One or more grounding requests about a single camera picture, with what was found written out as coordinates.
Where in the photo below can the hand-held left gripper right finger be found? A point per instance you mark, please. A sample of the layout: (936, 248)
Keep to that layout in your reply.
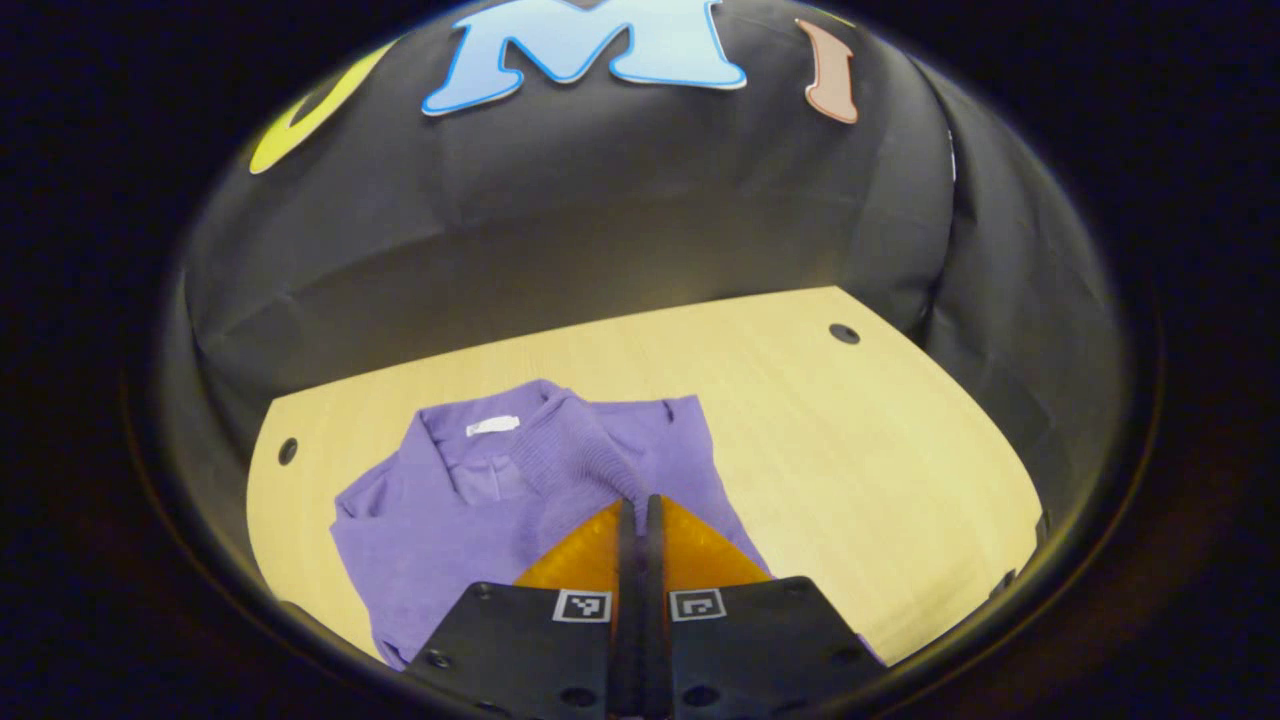
(653, 570)

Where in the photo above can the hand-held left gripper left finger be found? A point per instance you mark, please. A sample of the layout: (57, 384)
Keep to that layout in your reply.
(627, 570)

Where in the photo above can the purple knit cardigan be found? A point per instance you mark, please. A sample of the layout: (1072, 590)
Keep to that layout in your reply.
(460, 520)

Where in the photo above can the black table grommet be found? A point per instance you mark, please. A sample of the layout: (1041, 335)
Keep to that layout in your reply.
(288, 451)
(844, 333)

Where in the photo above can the black backdrop cloth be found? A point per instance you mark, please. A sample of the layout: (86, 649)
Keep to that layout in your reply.
(600, 220)

